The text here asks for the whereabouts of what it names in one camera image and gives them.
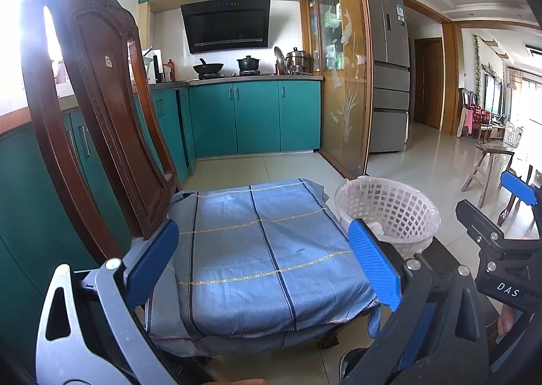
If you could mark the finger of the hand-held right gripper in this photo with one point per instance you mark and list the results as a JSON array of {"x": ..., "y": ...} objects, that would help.
[
  {"x": 523, "y": 192},
  {"x": 478, "y": 222}
]

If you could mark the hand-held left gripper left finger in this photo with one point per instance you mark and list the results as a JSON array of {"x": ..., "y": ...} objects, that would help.
[{"x": 152, "y": 258}]

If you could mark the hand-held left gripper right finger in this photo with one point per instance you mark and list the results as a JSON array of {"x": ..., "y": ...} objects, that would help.
[{"x": 377, "y": 266}]

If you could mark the white plastic mesh basket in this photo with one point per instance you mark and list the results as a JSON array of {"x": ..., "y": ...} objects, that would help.
[{"x": 394, "y": 207}]

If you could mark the person's right hand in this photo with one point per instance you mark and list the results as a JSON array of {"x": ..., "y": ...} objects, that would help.
[{"x": 506, "y": 321}]

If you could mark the wooden stool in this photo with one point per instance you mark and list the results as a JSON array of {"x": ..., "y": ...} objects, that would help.
[{"x": 491, "y": 149}]

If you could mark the blue checked cloth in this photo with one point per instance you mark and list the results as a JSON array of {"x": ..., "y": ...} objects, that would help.
[{"x": 237, "y": 266}]

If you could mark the red chair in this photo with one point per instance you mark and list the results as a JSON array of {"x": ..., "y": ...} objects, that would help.
[{"x": 480, "y": 116}]

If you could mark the pink cloth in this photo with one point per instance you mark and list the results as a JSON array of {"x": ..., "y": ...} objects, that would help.
[{"x": 467, "y": 122}]

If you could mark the flat television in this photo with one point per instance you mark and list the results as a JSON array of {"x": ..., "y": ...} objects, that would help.
[{"x": 493, "y": 95}]

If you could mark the green vine garland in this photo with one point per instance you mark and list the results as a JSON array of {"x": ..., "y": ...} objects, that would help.
[{"x": 477, "y": 71}]

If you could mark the brown interior door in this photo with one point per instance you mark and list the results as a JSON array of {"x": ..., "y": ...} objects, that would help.
[{"x": 427, "y": 84}]

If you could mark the carved wooden chair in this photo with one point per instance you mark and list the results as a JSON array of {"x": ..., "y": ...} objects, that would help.
[{"x": 97, "y": 92}]

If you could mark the grey refrigerator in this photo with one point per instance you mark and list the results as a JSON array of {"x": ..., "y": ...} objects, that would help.
[{"x": 387, "y": 71}]

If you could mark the teal base cabinets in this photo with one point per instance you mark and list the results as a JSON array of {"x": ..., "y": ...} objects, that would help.
[{"x": 254, "y": 114}]

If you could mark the brown bottle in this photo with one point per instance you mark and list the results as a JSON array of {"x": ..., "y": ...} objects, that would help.
[{"x": 170, "y": 71}]

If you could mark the white and black water dispenser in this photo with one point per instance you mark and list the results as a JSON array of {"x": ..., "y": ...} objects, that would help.
[{"x": 157, "y": 67}]

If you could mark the etched glass sliding door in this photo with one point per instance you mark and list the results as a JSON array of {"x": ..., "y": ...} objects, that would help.
[{"x": 343, "y": 71}]

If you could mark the black wok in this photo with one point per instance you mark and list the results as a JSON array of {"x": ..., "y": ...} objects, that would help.
[{"x": 208, "y": 68}]

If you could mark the gas stove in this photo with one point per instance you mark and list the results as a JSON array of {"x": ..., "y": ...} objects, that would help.
[{"x": 228, "y": 75}]

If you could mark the pink bottle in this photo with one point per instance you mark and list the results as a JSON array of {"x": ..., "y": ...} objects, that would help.
[{"x": 61, "y": 71}]

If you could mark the black pot with lid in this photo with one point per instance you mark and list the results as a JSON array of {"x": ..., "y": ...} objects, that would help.
[{"x": 247, "y": 64}]

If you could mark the steel stockpot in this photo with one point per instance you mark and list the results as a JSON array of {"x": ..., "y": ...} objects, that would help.
[{"x": 298, "y": 61}]

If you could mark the steel pot lid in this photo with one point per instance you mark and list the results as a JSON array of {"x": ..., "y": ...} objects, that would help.
[{"x": 279, "y": 59}]

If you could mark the black range hood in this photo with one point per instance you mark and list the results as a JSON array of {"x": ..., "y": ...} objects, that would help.
[{"x": 228, "y": 29}]

